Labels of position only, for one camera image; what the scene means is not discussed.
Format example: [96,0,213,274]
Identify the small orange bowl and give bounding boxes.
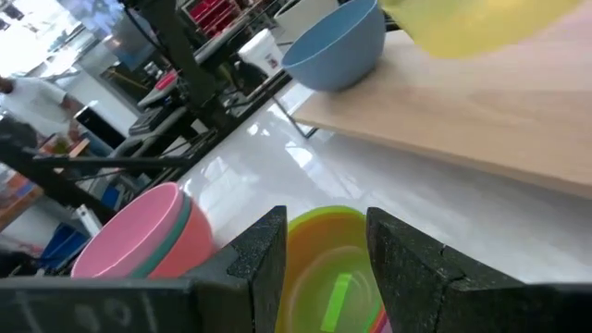
[367,302,389,333]

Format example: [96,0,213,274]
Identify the large teal bowl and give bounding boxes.
[129,192,193,278]

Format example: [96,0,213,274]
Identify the white bucket with label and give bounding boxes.
[237,28,285,79]

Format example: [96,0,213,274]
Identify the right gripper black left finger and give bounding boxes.
[193,205,289,333]

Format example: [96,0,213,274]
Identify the small green bowl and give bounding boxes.
[276,205,386,333]

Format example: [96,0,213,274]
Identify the large pink bowl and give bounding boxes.
[70,181,187,278]

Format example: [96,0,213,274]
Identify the large blue bowl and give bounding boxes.
[280,0,388,93]

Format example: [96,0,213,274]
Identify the small yellow bowl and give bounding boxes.
[378,0,585,60]

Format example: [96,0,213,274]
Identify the person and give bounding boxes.
[0,76,88,140]

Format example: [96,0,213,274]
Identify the black aluminium table frame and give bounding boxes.
[0,68,306,224]

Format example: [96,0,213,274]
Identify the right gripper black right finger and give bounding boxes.
[367,206,526,333]

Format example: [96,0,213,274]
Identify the large coral orange bowl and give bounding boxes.
[147,198,218,278]

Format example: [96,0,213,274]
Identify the wooden shelf with black frame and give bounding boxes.
[272,0,592,201]

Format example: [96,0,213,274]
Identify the blue plastic bin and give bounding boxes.
[39,221,90,270]

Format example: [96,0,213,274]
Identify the red storage bins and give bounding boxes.
[183,0,242,39]

